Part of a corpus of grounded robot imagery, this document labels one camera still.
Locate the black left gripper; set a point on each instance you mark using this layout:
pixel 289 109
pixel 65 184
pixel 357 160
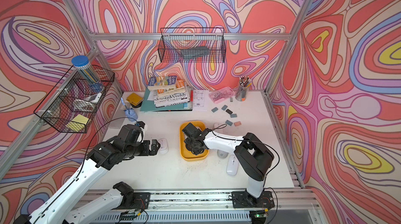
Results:
pixel 154 149

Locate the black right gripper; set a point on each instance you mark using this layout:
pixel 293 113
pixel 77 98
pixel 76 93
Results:
pixel 196 151

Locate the yellow storage tray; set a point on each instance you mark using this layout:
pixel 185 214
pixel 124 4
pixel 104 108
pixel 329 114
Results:
pixel 185 154

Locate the grey computer mouse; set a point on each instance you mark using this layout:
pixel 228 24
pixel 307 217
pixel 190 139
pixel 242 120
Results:
pixel 222 154

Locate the white slim mouse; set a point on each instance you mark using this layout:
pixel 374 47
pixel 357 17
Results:
pixel 232 165

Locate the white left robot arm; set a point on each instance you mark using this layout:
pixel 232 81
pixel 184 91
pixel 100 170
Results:
pixel 59 209

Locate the pink plastic box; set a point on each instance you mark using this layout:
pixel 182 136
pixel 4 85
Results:
pixel 221 95

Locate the blue pen cup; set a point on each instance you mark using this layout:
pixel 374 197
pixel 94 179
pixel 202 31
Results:
pixel 129 111

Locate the grey eraser near tray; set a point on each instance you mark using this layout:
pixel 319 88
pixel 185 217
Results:
pixel 228 123

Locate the white paper sheet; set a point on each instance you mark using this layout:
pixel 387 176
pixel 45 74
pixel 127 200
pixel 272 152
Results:
pixel 199 102

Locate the green folder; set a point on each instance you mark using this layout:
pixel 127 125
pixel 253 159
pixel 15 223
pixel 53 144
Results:
pixel 149 106

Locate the stack of magazines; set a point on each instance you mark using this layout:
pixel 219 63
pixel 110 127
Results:
pixel 165 91

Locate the yellow sticky notes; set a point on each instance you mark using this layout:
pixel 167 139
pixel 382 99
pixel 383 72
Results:
pixel 78 123

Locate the metal mesh pencil cup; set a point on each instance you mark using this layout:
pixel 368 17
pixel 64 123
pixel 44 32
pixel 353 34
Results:
pixel 243 87

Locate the blue lid pencil jar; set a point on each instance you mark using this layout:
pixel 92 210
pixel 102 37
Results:
pixel 81 63

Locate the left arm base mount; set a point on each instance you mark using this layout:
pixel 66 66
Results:
pixel 131 199

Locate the black wire basket left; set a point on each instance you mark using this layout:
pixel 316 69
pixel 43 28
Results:
pixel 74 97

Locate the black wire basket on wall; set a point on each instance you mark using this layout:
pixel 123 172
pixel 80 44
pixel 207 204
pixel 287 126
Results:
pixel 192 45

